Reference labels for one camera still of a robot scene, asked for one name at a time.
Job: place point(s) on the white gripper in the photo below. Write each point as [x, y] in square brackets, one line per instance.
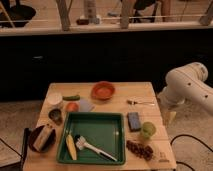
[168, 115]

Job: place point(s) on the black object at table edge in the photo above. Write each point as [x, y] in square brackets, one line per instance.
[24, 147]

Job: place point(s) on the white cup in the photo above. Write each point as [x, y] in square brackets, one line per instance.
[54, 100]

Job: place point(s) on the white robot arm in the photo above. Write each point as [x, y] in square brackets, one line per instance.
[185, 83]

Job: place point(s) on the silver metal fork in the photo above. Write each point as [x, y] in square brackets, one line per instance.
[131, 102]

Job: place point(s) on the red bowl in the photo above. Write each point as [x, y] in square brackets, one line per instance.
[102, 90]

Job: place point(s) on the green cucumber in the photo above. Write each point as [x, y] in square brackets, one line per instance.
[71, 98]

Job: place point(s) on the dark brown plate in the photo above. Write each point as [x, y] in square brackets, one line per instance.
[35, 133]

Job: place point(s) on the small dark metal cup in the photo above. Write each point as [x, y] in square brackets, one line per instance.
[56, 116]

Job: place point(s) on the green plastic tray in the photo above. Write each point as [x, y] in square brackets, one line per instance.
[103, 130]

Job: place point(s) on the bunch of dark grapes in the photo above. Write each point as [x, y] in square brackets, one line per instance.
[140, 150]

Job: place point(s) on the blue sponge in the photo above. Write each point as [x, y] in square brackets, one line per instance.
[134, 121]

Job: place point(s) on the green plastic cup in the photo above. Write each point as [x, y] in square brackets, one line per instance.
[148, 129]

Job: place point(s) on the orange tomato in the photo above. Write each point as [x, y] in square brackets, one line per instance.
[72, 107]

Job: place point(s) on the white dish brush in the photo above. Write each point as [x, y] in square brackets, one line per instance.
[81, 143]

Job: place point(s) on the slice of cake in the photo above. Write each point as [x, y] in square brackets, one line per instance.
[41, 142]

